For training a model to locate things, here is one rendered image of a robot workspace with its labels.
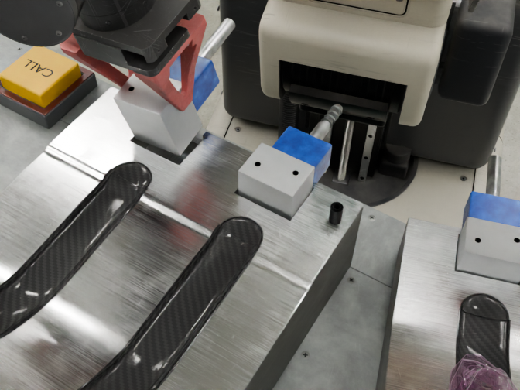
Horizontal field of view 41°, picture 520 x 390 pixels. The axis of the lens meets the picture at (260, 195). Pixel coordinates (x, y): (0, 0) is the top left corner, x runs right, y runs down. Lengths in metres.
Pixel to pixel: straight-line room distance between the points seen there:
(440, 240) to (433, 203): 0.77
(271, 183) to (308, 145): 0.06
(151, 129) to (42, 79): 0.21
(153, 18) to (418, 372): 0.31
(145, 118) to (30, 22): 0.18
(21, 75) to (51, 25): 0.37
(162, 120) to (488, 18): 0.57
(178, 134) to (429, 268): 0.23
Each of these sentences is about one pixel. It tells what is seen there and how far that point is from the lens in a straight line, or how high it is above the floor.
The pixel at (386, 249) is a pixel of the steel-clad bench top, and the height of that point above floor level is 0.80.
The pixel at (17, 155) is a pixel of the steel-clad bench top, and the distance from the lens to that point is 0.76.
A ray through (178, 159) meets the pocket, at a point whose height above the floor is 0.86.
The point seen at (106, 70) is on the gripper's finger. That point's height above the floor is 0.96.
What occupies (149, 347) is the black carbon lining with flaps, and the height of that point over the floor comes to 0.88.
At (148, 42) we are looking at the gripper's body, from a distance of 0.49.
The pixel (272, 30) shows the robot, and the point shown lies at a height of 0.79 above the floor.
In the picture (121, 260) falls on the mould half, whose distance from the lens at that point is 0.55.
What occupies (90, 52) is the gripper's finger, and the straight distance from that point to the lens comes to 0.53.
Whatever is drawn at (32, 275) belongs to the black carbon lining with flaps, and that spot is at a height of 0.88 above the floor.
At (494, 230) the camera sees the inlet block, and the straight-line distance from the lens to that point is 0.59.
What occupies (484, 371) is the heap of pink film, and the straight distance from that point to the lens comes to 0.52.
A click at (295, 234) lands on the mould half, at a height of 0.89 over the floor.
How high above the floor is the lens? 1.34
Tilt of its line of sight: 52 degrees down
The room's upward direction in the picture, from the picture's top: 1 degrees clockwise
